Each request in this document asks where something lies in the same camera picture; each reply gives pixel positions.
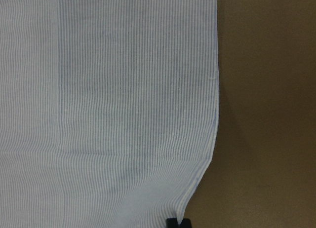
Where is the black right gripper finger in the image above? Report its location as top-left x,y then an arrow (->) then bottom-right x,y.
166,218 -> 192,228

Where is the light blue striped shirt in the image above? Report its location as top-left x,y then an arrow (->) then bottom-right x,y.
0,0 -> 219,228

